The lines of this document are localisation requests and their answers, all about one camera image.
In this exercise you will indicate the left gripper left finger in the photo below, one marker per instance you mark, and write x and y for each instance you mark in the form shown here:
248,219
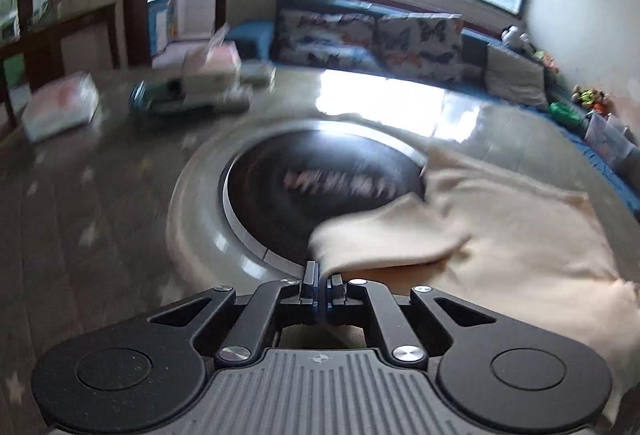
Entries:
274,306

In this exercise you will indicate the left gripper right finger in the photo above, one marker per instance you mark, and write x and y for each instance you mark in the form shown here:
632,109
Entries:
370,306

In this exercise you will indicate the cream knit garment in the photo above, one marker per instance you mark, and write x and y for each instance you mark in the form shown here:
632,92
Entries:
508,242

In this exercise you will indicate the black round induction cooktop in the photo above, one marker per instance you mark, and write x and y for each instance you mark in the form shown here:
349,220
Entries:
279,188

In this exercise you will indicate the white flat box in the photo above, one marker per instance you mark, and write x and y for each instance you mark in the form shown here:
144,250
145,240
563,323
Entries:
233,100

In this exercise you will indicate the green card box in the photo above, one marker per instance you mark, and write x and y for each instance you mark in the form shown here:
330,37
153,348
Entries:
257,74

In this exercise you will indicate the green plastic bowl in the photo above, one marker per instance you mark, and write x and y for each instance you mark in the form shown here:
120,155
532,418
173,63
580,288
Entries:
565,115

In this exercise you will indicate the grey plain cushion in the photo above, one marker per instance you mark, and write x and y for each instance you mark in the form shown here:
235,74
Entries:
515,78

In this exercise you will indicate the clear plastic storage box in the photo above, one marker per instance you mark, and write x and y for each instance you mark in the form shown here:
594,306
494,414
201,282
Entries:
607,142

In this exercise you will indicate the pink tissue pack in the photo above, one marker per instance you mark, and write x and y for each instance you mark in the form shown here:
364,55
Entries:
213,67

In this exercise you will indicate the white tissue packet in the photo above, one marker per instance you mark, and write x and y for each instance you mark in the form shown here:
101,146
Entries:
59,106

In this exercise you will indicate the right butterfly pillow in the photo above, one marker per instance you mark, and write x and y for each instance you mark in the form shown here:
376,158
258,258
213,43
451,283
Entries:
421,46

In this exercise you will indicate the butterfly pillow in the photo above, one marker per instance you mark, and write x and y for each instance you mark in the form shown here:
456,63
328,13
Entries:
326,41
421,46

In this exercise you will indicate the small plush toys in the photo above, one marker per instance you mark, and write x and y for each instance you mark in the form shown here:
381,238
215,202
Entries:
591,99

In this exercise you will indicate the left butterfly pillow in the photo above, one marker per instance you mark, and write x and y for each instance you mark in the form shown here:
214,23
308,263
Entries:
326,41

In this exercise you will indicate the blue sectional sofa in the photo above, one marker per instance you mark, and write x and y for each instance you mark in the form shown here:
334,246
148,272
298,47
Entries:
254,41

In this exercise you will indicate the panda plush toy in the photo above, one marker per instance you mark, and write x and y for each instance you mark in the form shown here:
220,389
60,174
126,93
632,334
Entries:
517,40

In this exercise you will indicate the blue white cabinet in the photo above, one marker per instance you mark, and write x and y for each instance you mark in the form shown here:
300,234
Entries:
161,23

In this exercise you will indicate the dark wooden chair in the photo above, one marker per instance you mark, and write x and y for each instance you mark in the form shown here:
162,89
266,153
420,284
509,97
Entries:
46,44

